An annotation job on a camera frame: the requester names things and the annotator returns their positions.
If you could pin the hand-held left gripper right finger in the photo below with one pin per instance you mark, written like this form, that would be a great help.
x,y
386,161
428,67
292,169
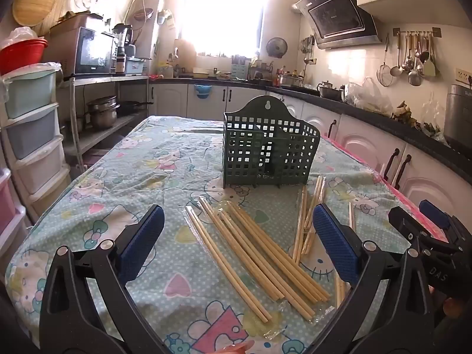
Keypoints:
x,y
335,243

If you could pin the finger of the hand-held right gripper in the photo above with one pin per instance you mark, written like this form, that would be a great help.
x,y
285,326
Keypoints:
x,y
405,225
435,214

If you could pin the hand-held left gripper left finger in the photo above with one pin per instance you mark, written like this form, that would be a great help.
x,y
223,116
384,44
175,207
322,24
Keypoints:
x,y
143,239

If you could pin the pile of bamboo chopsticks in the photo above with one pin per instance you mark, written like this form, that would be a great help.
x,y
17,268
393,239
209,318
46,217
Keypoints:
x,y
254,245

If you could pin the green plastic utensil basket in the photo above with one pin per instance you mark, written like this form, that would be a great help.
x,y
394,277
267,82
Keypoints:
x,y
247,112

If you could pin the row of hanging metal utensils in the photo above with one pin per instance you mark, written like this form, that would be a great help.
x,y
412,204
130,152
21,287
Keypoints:
x,y
415,59

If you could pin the person's right hand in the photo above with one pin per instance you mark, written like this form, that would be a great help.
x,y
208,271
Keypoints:
x,y
453,306

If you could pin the cartoon cat printed tablecloth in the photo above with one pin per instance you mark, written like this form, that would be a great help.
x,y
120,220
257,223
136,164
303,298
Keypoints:
x,y
147,177

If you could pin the grey rice cooker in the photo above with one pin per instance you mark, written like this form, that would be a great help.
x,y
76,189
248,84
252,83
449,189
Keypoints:
x,y
459,114

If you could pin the plastic bag with food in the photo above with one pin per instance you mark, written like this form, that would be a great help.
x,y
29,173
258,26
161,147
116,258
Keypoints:
x,y
368,97

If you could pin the black frying pan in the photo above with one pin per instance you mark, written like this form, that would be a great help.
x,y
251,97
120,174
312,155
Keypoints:
x,y
131,107

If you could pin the large stainless steel pot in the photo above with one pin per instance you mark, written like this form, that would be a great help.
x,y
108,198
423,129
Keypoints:
x,y
102,112

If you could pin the metal shelf rack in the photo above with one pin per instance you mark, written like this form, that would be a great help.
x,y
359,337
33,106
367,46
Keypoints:
x,y
75,118

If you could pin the plastic drawer cabinet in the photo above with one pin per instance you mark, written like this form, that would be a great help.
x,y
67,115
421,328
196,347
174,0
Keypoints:
x,y
33,125
9,199

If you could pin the white kitchen base cabinets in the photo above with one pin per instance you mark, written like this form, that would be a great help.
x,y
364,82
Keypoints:
x,y
169,99

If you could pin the steel kettle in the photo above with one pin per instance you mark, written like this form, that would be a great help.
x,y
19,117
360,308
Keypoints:
x,y
326,89

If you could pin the blue hanging plastic bin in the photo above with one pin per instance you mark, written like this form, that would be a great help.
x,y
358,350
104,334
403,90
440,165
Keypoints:
x,y
202,91

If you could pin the steel cooking pot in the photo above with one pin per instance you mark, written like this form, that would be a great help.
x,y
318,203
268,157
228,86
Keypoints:
x,y
289,80

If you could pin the light blue plastic crate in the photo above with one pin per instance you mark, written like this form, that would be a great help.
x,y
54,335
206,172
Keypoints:
x,y
138,66

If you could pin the group of sauce bottles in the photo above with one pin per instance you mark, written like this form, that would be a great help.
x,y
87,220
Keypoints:
x,y
284,70

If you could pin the wooden cutting board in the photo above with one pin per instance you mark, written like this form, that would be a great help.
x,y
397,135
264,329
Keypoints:
x,y
185,55

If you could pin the silver microwave oven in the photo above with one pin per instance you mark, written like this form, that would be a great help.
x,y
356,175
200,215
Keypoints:
x,y
92,51

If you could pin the black blender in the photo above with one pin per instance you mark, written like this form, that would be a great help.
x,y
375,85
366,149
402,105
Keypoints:
x,y
121,44

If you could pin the light blue knife holder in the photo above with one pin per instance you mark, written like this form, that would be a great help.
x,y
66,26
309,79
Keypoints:
x,y
239,67

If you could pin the small round fan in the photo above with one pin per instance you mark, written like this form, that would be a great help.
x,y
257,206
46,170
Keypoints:
x,y
276,47

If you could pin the red plastic basin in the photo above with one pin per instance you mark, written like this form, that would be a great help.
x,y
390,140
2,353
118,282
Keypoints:
x,y
22,57

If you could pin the black range hood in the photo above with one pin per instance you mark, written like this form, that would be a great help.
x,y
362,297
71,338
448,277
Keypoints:
x,y
339,14

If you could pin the clear plastic bag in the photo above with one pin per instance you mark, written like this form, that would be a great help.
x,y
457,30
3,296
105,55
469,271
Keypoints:
x,y
20,35

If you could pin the kitchen window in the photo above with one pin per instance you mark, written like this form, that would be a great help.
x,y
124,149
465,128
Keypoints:
x,y
225,11

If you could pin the wall socket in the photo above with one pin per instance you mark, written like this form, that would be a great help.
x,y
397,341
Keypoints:
x,y
464,75

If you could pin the white wall holder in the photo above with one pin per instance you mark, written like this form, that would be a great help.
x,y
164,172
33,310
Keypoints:
x,y
165,16

